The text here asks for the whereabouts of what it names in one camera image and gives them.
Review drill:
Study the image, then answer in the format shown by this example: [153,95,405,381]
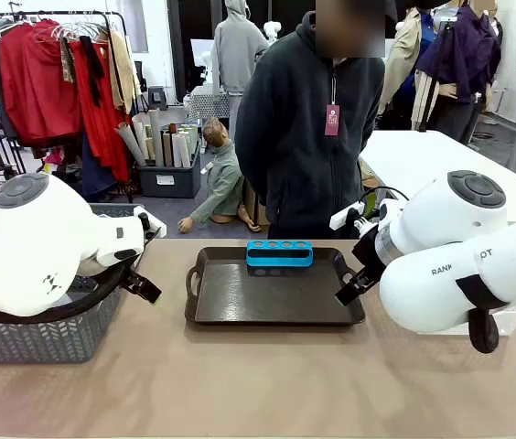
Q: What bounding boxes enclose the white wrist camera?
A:
[328,203,366,230]
[133,205,168,240]

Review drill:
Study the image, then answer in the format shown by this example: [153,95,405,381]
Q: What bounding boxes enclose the dark grey storage bin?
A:
[135,148,202,199]

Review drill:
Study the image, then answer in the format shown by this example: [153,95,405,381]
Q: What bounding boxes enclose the blue test tube rack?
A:
[245,239,315,268]

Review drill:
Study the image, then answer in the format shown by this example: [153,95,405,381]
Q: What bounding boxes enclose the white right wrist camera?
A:
[328,203,366,230]

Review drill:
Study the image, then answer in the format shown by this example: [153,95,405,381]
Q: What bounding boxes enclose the grey basket without label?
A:
[0,273,127,365]

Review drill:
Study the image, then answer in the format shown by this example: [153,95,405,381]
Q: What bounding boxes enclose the mannequin in purple shirt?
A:
[414,3,503,144]

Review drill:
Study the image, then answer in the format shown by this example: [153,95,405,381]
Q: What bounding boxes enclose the black scarf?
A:
[79,35,106,109]

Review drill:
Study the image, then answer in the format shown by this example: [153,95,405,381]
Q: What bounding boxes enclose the dark brown plastic tray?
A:
[184,246,367,327]

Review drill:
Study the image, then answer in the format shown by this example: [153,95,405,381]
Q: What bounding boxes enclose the beige garment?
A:
[105,28,144,116]

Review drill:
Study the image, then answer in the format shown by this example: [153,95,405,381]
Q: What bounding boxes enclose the mannequin in grey hoodie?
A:
[211,0,270,139]

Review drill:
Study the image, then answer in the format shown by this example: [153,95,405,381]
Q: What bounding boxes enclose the child mannequin in green shirt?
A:
[177,117,264,235]

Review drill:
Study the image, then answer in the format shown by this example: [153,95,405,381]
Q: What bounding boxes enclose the maroon hanging tag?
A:
[324,103,341,138]

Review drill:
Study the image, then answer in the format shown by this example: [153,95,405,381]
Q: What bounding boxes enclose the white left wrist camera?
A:
[133,205,168,240]

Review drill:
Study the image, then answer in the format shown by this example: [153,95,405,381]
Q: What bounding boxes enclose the black metal clothes rack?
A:
[0,9,136,203]

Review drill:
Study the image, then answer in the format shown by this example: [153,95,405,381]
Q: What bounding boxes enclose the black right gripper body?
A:
[351,226,383,278]

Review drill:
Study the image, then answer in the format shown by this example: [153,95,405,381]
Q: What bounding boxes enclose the red jacket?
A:
[0,19,83,146]

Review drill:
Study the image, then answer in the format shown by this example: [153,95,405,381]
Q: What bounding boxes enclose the person in dark hoodie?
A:
[234,10,387,240]

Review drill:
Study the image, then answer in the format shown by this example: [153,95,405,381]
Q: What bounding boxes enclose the white table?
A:
[358,129,516,216]

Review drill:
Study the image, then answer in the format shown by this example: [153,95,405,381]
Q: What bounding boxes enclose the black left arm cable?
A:
[0,253,150,326]

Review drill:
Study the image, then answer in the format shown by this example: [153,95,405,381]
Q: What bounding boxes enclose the white paper roll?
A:
[171,132,184,168]

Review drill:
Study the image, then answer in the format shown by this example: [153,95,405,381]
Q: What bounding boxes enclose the brown paper roll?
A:
[161,129,174,168]

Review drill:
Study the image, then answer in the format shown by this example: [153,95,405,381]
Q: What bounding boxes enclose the grey paper roll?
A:
[148,108,166,168]
[116,122,148,167]

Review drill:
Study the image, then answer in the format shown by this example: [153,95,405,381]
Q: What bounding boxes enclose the red dress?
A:
[70,38,132,183]

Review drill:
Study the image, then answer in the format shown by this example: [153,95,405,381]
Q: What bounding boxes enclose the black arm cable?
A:
[359,186,411,219]
[0,253,150,326]

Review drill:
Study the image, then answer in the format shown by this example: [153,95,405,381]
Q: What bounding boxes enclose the mannequin in beige coat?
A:
[378,5,442,133]

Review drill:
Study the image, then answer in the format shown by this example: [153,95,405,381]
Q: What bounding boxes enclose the table with patterned cloth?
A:
[186,85,232,123]

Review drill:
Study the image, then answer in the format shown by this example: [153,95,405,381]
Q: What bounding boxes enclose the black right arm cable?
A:
[359,186,411,219]

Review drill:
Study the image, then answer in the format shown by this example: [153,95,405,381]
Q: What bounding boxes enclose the black right arm strap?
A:
[455,273,510,355]

